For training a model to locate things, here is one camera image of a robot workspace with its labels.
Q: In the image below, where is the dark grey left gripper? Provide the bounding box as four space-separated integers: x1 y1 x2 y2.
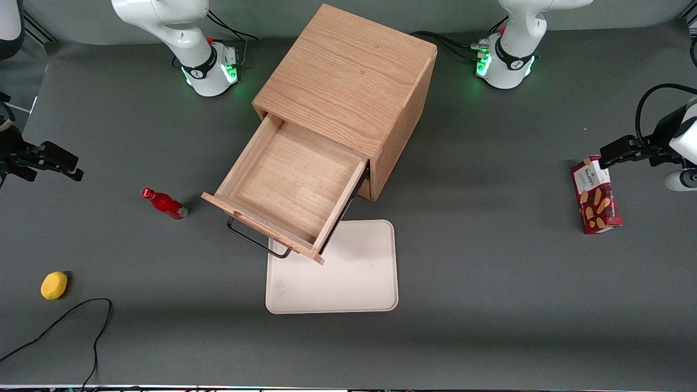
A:
599 105 688 170

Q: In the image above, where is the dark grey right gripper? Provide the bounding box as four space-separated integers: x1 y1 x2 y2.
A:
0 128 84 188

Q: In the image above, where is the oak wooden drawer cabinet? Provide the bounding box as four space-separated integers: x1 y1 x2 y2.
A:
252 3 438 203

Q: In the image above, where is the red shortbread cookie box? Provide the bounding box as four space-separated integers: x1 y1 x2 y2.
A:
570 155 623 235

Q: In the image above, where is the red plastic bottle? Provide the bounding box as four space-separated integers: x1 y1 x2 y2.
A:
141 187 189 221

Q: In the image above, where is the yellow lemon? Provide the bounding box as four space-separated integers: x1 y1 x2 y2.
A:
40 271 69 301

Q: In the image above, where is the beige plastic tray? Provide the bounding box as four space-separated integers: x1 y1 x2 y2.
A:
265 219 399 315

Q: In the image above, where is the black left arm wrist cable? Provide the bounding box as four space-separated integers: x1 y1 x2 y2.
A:
634 83 697 150

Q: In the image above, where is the thin black cable on table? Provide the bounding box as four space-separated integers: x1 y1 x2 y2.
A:
0 298 113 392

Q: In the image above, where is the black base cable bundle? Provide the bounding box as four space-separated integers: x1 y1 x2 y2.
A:
409 15 510 62
207 7 260 69

